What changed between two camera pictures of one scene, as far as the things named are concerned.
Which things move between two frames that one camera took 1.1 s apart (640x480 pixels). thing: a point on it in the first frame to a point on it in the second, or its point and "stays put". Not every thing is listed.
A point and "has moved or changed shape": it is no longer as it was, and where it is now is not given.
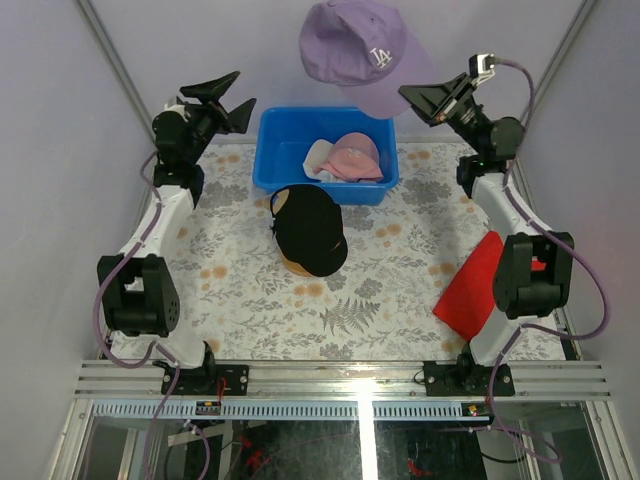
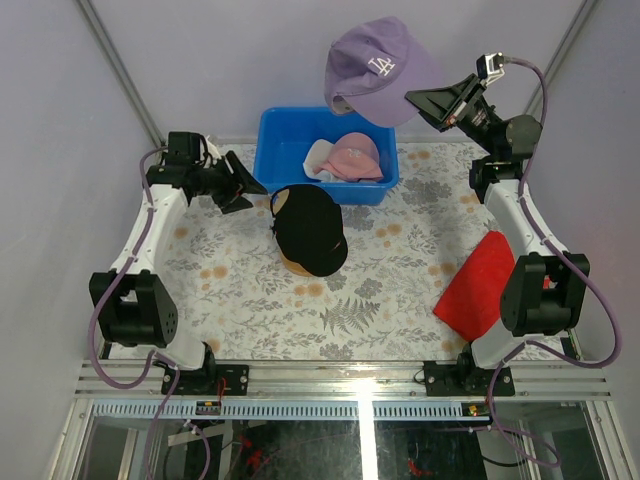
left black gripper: [210, 93] to [247, 184]
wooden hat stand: [295, 267] stays put
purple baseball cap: [365, 49] has moved or changed shape
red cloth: [467, 301] stays put
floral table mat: [403, 253] stays put
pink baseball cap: [353, 157] stays put
